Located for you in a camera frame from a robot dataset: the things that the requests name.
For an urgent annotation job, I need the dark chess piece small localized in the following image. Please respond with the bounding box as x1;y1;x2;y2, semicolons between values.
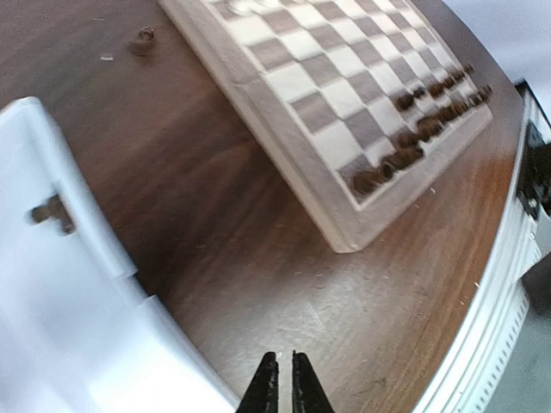
29;194;76;234

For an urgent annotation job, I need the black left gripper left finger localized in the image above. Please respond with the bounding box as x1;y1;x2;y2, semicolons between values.
235;352;279;413

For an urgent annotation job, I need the aluminium front rail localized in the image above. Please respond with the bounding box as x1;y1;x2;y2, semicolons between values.
414;81;550;412

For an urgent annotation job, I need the dark bishop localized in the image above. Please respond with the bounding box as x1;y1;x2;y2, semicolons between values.
396;132;431;148

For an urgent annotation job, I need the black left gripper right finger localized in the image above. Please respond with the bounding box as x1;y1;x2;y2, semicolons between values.
292;351;334;413

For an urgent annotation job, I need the wooden chessboard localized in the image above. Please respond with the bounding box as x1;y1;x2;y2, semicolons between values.
161;1;492;253

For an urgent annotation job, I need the dark pawn file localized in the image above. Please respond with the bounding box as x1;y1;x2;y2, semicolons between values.
394;90;426;111
128;27;157;56

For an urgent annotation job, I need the white plastic compartment tray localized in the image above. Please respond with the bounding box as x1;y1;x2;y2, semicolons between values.
1;97;239;412

